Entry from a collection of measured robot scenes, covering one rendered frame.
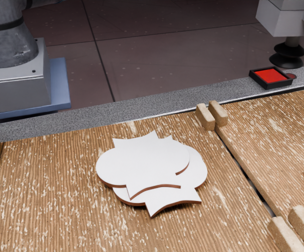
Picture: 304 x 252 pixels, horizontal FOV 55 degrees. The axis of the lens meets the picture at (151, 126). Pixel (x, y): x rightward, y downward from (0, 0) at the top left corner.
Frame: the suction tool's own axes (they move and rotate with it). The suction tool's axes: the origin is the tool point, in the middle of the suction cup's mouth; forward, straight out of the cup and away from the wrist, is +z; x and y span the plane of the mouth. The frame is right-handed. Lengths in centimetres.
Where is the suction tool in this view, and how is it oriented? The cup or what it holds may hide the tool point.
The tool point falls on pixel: (286, 61)
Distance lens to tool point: 43.6
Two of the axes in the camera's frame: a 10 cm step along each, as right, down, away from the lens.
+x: -0.5, -6.4, 7.7
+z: 0.0, 7.7, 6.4
